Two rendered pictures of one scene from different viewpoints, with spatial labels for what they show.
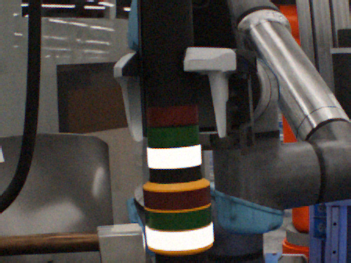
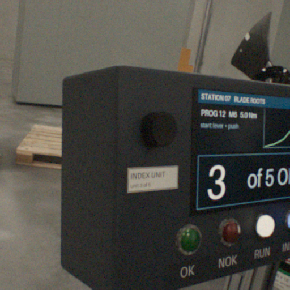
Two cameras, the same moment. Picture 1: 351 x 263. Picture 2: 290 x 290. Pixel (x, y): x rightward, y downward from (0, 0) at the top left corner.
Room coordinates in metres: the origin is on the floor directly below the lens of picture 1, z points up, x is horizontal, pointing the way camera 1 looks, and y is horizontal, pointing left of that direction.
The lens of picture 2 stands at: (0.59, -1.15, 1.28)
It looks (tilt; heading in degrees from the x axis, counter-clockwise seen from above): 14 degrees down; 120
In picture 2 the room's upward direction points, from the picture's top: 10 degrees clockwise
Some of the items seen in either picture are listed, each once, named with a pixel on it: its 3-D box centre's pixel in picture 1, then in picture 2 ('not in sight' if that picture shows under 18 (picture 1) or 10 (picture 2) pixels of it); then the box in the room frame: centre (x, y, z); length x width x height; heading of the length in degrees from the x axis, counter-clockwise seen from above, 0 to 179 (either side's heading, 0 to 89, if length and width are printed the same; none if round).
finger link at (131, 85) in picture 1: (138, 98); not in sight; (0.41, 0.04, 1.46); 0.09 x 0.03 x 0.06; 158
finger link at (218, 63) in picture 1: (215, 92); not in sight; (0.40, -0.01, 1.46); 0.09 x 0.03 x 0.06; 175
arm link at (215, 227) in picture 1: (229, 216); not in sight; (1.17, -0.04, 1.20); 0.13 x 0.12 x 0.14; 105
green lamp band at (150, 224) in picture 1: (178, 214); not in sight; (0.39, 0.02, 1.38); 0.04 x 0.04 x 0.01
